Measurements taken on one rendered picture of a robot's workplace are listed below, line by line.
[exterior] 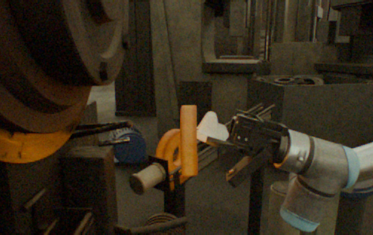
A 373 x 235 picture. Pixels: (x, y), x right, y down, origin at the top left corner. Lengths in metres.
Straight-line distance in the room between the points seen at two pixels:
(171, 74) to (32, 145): 2.77
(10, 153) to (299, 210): 0.59
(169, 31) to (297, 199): 2.61
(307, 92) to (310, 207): 1.87
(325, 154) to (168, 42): 2.59
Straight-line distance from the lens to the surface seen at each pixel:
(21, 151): 0.39
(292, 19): 9.32
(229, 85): 3.02
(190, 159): 0.60
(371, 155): 0.85
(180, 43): 3.11
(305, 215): 0.75
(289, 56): 4.69
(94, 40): 0.39
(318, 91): 2.61
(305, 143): 0.67
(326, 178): 0.71
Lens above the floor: 1.02
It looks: 14 degrees down
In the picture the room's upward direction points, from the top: straight up
